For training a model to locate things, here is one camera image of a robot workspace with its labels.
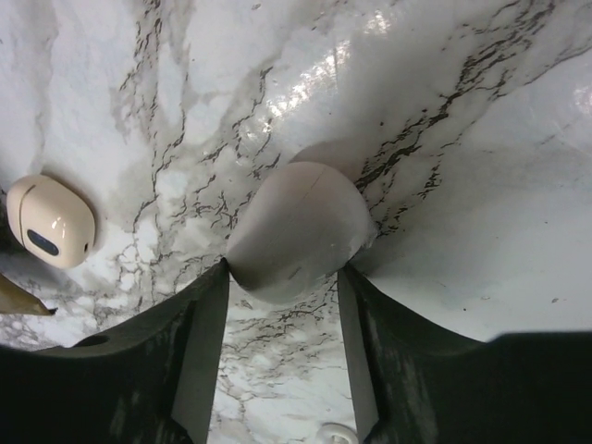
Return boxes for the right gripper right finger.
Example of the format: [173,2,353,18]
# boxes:
[338,266,591,443]

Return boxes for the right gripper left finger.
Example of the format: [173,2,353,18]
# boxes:
[1,261,229,443]

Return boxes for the white hook earbud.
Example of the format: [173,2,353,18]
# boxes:
[314,423,359,444]

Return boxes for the beige earbud charging case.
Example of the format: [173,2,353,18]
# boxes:
[6,175,96,269]

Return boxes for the white earbud charging case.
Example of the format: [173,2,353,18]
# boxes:
[225,162,376,305]

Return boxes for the blue brown chips bag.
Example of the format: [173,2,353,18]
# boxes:
[0,275,54,316]

